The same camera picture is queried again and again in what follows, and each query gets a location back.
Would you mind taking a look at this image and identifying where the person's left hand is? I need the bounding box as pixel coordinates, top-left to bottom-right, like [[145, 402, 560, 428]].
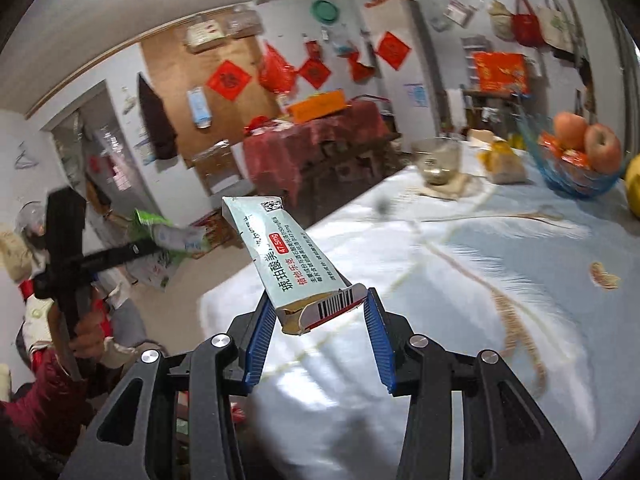
[[70, 311, 105, 361]]

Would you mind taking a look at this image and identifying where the yellow pear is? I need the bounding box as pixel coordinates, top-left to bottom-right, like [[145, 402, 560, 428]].
[[625, 155, 640, 218]]

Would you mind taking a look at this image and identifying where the white tablecloth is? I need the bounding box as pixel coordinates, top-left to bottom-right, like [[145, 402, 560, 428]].
[[196, 142, 640, 480]]

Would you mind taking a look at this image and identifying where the red orange gift box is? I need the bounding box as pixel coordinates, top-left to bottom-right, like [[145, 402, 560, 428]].
[[473, 52, 529, 94]]

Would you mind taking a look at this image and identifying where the red table cover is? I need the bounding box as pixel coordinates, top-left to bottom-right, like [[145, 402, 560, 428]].
[[242, 101, 390, 202]]

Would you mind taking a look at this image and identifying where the white refrigerator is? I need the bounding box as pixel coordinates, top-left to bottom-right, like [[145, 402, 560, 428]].
[[362, 0, 446, 152]]

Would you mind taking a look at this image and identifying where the red apple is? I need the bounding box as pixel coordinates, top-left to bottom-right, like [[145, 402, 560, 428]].
[[585, 124, 623, 174]]

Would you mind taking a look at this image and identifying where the orange peel piece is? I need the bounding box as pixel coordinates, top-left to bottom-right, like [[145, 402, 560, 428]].
[[589, 261, 620, 290]]

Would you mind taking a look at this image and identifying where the yellow paper bag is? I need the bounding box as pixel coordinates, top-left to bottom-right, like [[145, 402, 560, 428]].
[[477, 140, 527, 185]]

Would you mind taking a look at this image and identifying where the red hanging bag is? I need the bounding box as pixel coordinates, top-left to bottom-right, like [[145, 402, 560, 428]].
[[512, 0, 544, 48]]

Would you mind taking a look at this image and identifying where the orange fruit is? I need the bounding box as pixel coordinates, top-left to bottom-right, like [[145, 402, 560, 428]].
[[553, 112, 588, 151]]

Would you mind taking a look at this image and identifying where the glass bowl with spoon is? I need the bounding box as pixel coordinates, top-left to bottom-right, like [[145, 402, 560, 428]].
[[411, 136, 461, 185]]

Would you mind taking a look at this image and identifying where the green white plastic bag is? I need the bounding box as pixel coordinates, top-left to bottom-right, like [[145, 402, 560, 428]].
[[125, 209, 212, 290]]

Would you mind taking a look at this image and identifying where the orange cardboard box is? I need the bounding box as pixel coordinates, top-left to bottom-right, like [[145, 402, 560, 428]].
[[288, 90, 348, 124]]

